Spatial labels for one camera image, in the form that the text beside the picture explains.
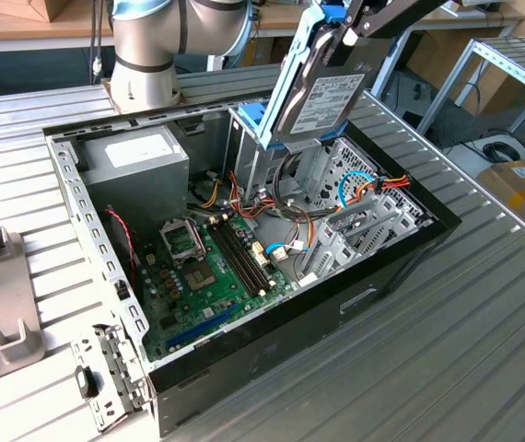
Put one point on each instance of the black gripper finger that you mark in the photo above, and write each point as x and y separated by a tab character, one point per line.
391	23
357	9

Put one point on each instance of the hard disk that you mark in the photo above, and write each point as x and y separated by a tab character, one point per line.
327	101

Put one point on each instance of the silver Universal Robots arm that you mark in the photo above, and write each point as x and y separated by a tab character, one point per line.
147	46

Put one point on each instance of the grey metal disk bay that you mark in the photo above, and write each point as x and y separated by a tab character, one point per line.
318	255

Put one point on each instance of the large brown cardboard sheet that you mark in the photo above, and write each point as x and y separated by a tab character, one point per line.
433	55

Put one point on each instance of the long wooden desk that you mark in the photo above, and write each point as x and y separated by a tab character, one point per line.
274	20

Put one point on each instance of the metal slat shelf table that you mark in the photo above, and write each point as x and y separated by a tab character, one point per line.
511	55

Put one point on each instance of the grey metal drive cage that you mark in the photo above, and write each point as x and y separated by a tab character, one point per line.
253	161

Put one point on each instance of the cardboard box with labels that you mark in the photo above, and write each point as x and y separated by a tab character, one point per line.
506	193

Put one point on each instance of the black RAM slot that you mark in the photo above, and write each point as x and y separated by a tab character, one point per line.
242	258
237	258
248	258
231	258

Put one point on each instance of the grey power supply unit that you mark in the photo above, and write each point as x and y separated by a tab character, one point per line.
143	184

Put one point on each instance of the brown wooden box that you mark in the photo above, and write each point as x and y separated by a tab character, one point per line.
50	7

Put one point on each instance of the CPU socket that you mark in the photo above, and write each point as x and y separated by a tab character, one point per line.
200	276

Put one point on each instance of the black open PC case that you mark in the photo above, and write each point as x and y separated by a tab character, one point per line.
290	331

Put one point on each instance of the black case fan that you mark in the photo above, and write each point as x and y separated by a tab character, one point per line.
117	248

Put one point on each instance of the green motherboard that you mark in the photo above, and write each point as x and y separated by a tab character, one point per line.
184	313

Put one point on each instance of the blue expansion slot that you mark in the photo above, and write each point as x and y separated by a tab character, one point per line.
202	326

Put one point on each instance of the grey parts rack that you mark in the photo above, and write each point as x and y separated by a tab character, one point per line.
0	294

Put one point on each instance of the metal card retention bracket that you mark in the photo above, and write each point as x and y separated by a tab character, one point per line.
120	364

